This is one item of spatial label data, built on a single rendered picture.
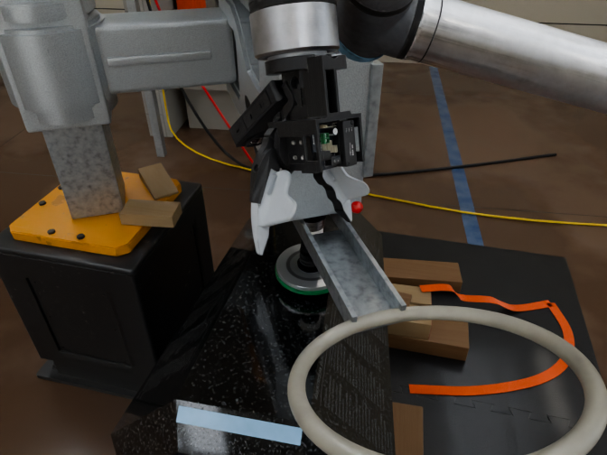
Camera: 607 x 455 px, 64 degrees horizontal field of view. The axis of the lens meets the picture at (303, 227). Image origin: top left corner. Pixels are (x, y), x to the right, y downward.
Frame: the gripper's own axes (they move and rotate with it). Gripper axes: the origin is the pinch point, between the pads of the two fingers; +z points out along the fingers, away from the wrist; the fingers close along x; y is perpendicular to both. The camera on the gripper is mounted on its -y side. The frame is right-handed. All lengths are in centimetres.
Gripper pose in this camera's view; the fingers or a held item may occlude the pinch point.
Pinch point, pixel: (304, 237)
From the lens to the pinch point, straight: 57.6
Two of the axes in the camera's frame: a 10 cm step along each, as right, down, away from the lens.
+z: 1.1, 9.6, 2.5
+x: 7.0, -2.5, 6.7
